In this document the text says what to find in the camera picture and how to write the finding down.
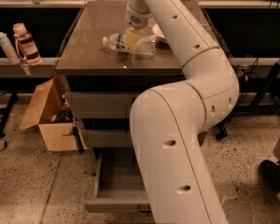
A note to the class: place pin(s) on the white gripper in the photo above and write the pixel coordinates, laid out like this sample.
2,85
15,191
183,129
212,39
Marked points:
136,20

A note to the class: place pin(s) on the clear plastic water bottle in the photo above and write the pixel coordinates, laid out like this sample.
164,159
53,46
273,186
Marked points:
146,45

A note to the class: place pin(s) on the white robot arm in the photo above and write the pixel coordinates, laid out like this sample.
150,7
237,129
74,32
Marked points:
165,121

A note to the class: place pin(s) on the grey drawer cabinet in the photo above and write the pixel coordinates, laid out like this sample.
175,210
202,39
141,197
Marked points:
89,66

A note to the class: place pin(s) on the grey top drawer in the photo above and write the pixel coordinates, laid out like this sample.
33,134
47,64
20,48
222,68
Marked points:
100,105

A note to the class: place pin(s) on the grey drawer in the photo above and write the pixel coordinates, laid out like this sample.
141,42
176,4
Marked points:
107,138
118,185
100,105

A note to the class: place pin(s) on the grey middle drawer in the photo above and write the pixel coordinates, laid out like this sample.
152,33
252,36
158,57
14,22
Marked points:
107,138

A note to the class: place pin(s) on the pink striped bottle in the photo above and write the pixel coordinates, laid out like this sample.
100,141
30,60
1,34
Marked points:
25,45

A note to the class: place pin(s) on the white tube bottle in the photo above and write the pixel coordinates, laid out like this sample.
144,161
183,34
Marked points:
8,49

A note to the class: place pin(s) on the grey bottom drawer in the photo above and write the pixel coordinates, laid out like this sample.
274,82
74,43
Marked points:
118,185

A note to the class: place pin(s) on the white paper bowl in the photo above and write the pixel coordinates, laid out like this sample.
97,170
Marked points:
158,33

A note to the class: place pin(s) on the cardboard box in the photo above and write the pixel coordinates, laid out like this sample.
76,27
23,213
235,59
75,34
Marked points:
42,111

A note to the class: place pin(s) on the black table leg right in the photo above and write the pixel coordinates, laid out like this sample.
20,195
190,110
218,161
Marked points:
268,85

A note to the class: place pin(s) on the black table leg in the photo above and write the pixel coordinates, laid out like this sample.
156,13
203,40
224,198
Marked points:
268,85
4,112

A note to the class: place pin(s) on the black table leg left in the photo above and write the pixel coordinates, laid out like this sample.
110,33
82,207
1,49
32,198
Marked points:
4,112

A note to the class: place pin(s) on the black shoe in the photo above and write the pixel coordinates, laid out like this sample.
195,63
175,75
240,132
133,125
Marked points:
271,172

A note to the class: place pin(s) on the black handled tool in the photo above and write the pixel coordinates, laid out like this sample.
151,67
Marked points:
80,147

